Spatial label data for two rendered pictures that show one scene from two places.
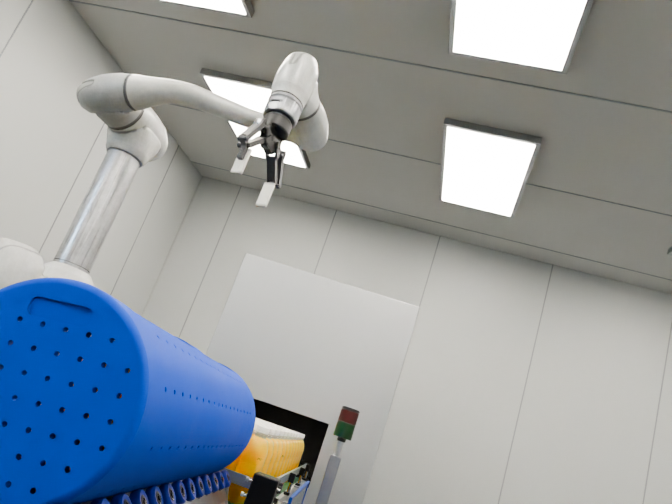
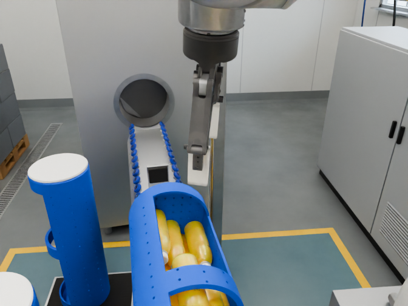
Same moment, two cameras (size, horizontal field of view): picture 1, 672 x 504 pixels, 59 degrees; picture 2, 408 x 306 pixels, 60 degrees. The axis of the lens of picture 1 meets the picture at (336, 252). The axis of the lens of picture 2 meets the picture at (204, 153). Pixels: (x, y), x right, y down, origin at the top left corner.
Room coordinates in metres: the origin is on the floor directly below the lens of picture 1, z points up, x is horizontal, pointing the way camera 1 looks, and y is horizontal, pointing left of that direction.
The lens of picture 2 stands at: (1.81, 0.07, 1.90)
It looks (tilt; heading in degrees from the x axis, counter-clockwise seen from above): 28 degrees down; 161
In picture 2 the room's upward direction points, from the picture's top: straight up
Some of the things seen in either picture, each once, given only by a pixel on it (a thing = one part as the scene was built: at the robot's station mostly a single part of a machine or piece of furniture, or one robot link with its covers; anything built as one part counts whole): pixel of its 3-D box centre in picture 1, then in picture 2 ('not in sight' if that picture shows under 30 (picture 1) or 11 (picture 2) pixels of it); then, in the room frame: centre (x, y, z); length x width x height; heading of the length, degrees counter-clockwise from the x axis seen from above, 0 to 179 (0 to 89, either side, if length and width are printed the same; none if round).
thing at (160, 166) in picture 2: not in sight; (158, 180); (0.38, 0.34, 1.00); 0.10 x 0.04 x 0.15; 83
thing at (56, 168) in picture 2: not in sight; (58, 167); (0.15, -0.10, 1.03); 0.28 x 0.28 x 0.01
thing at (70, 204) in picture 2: not in sight; (73, 237); (0.15, -0.10, 0.59); 0.28 x 0.28 x 0.88
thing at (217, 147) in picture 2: not in sight; (217, 181); (0.27, 0.69, 0.85); 0.06 x 0.06 x 1.70; 83
